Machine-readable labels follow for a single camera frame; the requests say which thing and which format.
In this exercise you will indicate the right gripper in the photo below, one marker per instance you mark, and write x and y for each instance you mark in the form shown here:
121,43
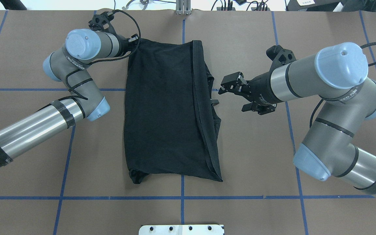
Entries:
260,88

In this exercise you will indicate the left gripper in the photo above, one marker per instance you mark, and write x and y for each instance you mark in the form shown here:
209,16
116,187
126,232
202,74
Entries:
123,43

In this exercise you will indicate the black printed t-shirt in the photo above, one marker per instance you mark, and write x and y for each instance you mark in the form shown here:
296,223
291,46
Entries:
170,124

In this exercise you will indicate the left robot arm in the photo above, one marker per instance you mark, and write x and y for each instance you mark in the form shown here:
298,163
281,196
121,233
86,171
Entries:
69,65

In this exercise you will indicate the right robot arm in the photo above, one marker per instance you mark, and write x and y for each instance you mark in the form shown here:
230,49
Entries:
339,76

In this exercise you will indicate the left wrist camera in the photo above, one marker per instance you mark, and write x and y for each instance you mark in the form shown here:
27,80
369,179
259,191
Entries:
102,22

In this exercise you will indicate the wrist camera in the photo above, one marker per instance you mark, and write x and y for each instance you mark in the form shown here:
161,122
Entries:
102,22
279,56

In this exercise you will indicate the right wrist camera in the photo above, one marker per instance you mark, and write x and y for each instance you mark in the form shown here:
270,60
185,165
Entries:
279,56

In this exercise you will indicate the aluminium frame post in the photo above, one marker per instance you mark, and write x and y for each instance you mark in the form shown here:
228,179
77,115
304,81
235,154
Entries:
183,7

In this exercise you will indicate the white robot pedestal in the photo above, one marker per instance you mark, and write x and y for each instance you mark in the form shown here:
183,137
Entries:
197,229

